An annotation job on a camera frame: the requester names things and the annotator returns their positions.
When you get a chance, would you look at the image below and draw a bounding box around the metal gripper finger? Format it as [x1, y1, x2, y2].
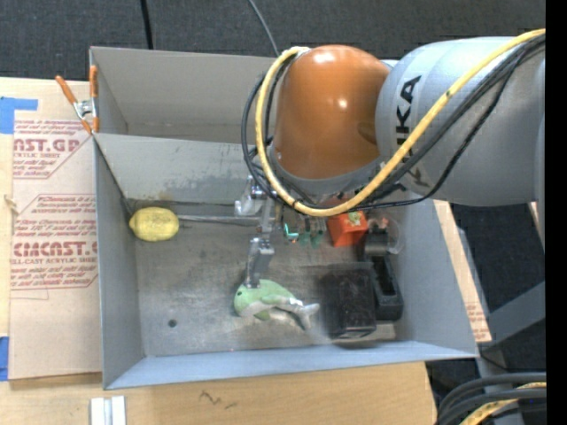
[233, 187, 266, 217]
[245, 236, 276, 290]

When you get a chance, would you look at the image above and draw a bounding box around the green toy whale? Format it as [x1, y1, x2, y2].
[233, 278, 321, 331]

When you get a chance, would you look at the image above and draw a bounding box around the grey metal bin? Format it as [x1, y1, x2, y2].
[88, 45, 480, 391]

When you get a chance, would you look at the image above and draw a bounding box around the orange box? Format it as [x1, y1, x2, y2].
[326, 210, 369, 249]

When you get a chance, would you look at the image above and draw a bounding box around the yellow toy lemon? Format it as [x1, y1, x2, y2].
[128, 206, 181, 243]

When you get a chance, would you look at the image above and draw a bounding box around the black cube box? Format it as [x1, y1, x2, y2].
[318, 267, 378, 339]

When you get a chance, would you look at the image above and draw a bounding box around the black open tray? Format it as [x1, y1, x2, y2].
[370, 254, 405, 321]

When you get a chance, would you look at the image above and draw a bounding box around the brown cardboard board red print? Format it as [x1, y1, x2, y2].
[0, 76, 493, 381]

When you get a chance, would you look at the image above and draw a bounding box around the black cylinder on white bracket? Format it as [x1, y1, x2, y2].
[362, 218, 405, 257]

